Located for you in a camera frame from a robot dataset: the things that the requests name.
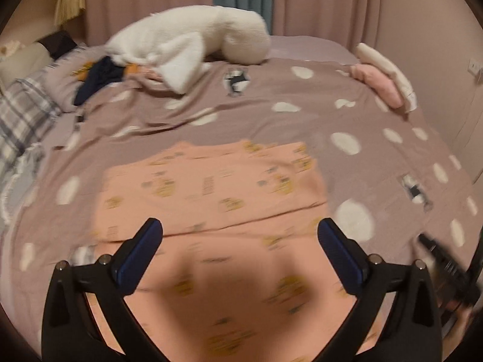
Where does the navy blue garment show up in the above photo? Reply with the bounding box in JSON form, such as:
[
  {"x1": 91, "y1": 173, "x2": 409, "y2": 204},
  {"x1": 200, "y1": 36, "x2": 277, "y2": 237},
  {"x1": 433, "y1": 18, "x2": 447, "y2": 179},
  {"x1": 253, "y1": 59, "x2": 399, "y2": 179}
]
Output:
[{"x1": 73, "y1": 56, "x2": 125, "y2": 106}]

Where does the plaid pillow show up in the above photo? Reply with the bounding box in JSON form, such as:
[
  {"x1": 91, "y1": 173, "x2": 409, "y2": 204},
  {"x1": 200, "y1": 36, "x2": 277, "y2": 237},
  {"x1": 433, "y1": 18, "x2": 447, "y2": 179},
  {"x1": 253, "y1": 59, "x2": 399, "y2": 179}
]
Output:
[{"x1": 1, "y1": 70, "x2": 61, "y2": 173}]

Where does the beige headboard cushion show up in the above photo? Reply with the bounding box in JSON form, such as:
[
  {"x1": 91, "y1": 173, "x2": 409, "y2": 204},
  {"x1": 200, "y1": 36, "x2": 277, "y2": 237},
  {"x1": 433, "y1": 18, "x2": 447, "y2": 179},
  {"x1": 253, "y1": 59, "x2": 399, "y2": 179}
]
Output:
[{"x1": 0, "y1": 43, "x2": 53, "y2": 92}]

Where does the mauve spotted blanket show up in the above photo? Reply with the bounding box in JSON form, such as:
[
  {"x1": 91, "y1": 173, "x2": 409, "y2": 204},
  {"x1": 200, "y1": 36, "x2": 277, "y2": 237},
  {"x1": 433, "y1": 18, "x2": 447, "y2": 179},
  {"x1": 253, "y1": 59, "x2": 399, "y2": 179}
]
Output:
[{"x1": 8, "y1": 59, "x2": 482, "y2": 349}]

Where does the grey folded garment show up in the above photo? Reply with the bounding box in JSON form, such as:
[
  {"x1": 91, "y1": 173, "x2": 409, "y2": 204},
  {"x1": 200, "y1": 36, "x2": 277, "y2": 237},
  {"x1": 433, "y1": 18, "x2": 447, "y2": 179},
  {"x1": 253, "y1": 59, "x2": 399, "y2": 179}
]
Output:
[{"x1": 1, "y1": 142, "x2": 45, "y2": 230}]

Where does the mustard yellow garment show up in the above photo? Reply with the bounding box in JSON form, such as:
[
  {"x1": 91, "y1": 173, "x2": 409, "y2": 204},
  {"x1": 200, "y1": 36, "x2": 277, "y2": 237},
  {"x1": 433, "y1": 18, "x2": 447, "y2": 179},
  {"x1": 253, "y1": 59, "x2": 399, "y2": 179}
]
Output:
[{"x1": 71, "y1": 61, "x2": 142, "y2": 82}]

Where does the mauve pillow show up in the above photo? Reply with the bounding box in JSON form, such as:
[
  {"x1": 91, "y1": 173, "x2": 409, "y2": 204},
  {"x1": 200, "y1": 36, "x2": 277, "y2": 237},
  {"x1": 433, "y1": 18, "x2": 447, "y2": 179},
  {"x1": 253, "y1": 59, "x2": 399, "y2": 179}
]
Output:
[{"x1": 43, "y1": 44, "x2": 106, "y2": 113}]

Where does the pink and white clothes pile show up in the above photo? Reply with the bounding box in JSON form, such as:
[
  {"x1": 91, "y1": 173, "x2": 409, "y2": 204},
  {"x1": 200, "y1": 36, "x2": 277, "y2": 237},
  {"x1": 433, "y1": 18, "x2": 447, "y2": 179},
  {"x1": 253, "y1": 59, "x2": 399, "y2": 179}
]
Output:
[{"x1": 350, "y1": 43, "x2": 417, "y2": 113}]

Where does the peach cartoon print shirt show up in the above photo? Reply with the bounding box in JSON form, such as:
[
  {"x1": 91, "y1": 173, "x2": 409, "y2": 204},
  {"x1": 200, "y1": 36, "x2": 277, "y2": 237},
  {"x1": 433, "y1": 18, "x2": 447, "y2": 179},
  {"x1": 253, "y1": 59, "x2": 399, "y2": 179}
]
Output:
[{"x1": 93, "y1": 141, "x2": 354, "y2": 361}]

